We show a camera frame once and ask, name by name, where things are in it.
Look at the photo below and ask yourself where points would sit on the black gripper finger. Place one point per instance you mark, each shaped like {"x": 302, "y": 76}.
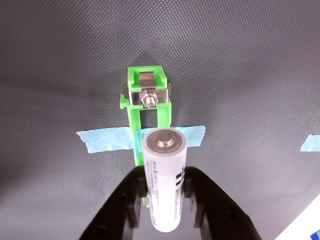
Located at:
{"x": 217, "y": 215}
{"x": 117, "y": 212}

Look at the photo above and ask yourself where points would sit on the white AA battery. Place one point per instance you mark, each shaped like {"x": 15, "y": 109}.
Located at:
{"x": 162, "y": 180}

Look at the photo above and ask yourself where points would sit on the blue tape strip across holder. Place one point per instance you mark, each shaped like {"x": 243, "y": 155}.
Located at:
{"x": 107, "y": 140}

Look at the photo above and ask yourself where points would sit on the green battery holder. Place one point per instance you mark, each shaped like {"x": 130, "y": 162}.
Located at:
{"x": 163, "y": 115}

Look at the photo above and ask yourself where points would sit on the short blue tape strip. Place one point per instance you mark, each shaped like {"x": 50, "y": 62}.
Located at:
{"x": 311, "y": 143}

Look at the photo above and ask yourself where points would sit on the dark grey textured mat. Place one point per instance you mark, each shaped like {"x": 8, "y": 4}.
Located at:
{"x": 75, "y": 62}

